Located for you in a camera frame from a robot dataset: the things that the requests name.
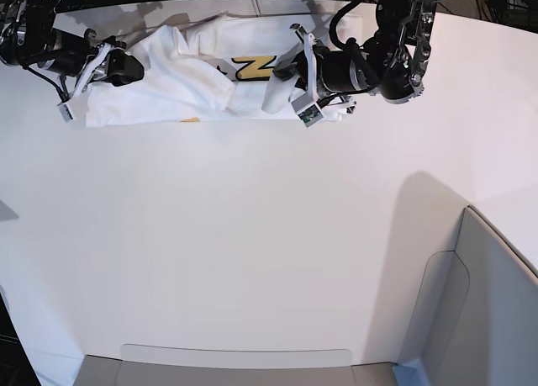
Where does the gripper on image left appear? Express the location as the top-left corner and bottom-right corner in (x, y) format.
(41, 29), (145, 103)

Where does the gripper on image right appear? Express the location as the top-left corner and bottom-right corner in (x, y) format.
(272, 24), (378, 113)

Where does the white printed t-shirt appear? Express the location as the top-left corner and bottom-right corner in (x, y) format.
(85, 13), (332, 128)

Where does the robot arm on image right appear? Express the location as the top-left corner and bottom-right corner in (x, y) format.
(272, 0), (442, 124)

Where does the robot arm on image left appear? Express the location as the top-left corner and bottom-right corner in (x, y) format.
(1, 0), (145, 104)

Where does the grey side panel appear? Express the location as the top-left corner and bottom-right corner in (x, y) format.
(393, 207), (537, 385)

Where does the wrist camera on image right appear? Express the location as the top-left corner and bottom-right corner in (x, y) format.
(292, 98), (324, 127)

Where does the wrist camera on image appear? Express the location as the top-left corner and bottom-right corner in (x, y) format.
(292, 98), (324, 127)
(57, 100), (79, 123)

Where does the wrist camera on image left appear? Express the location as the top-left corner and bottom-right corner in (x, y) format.
(57, 100), (79, 123)

